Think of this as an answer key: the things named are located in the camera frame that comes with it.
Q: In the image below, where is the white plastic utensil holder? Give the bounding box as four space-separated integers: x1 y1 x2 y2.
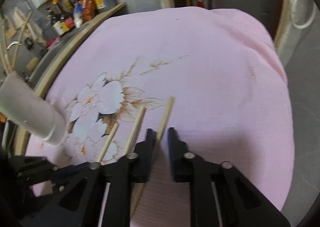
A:
1 72 66 146

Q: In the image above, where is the white hose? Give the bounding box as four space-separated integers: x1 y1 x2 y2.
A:
291 0 318 30

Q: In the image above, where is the wooden chopstick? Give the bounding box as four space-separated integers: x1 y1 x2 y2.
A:
123 105 146 156
130 97 175 218
97 122 119 163

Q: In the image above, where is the pink floral cloth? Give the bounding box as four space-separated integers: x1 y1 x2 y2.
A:
27 7 294 226

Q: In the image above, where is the soy sauce bottle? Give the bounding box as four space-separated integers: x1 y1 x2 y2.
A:
47 8 75 37

